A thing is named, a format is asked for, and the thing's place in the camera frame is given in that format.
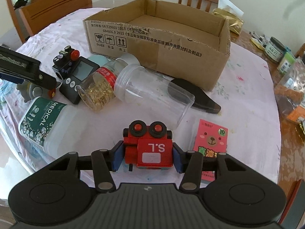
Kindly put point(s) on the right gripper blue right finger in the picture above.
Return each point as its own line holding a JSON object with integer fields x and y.
{"x": 178, "y": 155}

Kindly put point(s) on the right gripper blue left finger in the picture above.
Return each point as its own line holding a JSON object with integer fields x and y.
{"x": 117, "y": 155}

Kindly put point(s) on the red wooden toy train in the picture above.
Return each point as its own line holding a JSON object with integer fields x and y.
{"x": 148, "y": 147}

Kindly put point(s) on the pink bear card pack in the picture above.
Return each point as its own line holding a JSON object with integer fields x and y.
{"x": 210, "y": 139}

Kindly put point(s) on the black wooden toy train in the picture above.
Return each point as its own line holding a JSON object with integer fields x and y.
{"x": 65, "y": 62}

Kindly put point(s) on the clear plastic jar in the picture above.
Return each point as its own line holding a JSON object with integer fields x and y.
{"x": 148, "y": 91}

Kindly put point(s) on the black teardrop-shaped object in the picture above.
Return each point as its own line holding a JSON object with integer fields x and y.
{"x": 179, "y": 87}

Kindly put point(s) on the white medical wipes container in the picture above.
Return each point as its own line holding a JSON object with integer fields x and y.
{"x": 52, "y": 126}

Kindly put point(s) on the black digital timer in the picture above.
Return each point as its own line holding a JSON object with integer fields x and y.
{"x": 81, "y": 70}

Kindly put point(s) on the light blue round case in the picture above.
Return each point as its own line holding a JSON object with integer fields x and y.
{"x": 98, "y": 59}

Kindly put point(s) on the wooden chair far left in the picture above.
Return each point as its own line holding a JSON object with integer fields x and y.
{"x": 38, "y": 14}

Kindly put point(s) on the open cardboard box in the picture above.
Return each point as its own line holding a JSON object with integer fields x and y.
{"x": 174, "y": 39}

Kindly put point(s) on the large clear snack jar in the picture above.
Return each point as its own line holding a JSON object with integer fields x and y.
{"x": 289, "y": 93}

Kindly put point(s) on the black-lid glass jar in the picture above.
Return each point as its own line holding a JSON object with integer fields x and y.
{"x": 274, "y": 50}

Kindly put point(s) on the green label white container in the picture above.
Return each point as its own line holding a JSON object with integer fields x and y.
{"x": 286, "y": 62}

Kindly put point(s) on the gold tissue pack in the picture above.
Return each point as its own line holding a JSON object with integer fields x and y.
{"x": 230, "y": 12}

